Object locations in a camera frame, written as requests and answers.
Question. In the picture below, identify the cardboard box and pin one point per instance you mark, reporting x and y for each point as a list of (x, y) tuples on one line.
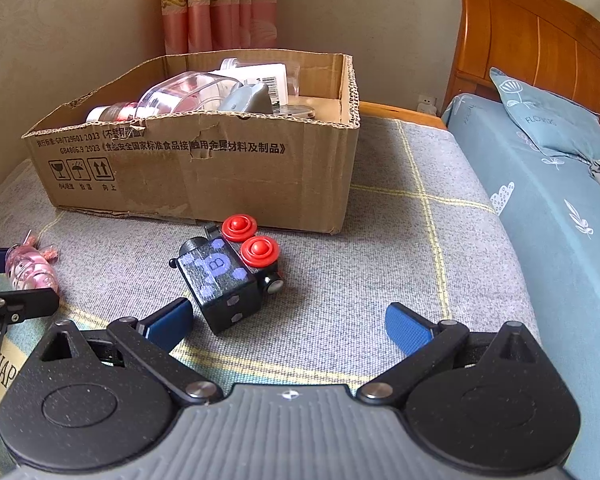
[(230, 175)]

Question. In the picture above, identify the black toy train block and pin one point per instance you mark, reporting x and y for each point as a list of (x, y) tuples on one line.
[(220, 280)]

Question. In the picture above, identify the wooden headboard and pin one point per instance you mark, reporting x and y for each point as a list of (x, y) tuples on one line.
[(530, 35)]

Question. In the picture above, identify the pink curtain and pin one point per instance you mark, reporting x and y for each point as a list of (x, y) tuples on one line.
[(215, 5)]

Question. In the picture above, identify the blue floral pillow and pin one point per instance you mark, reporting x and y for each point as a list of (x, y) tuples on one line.
[(545, 115)]

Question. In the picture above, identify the grey green checked blanket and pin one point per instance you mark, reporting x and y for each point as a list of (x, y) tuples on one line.
[(380, 210)]

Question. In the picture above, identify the clear round plastic dish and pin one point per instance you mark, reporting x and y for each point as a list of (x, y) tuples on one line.
[(302, 110)]

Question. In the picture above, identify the grey toy figure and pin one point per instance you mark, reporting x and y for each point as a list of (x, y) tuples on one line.
[(245, 100)]

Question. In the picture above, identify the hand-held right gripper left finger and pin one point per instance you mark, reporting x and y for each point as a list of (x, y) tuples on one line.
[(172, 322)]

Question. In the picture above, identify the clear container with red label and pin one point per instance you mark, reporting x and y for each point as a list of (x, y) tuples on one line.
[(190, 92)]

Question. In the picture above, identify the wooden bed frame rail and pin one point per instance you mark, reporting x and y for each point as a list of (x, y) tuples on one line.
[(400, 112)]

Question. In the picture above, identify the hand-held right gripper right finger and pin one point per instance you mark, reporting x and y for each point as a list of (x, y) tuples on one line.
[(405, 327)]

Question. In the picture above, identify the white wall socket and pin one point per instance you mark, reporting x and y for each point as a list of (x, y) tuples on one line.
[(426, 103)]

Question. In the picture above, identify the white translucent plastic container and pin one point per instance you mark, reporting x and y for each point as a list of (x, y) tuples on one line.
[(267, 82)]

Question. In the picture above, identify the blue patterned bed sheet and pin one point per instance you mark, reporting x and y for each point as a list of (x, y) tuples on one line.
[(555, 260)]

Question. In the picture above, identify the clear jar with white lid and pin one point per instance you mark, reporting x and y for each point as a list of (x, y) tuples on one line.
[(230, 64)]

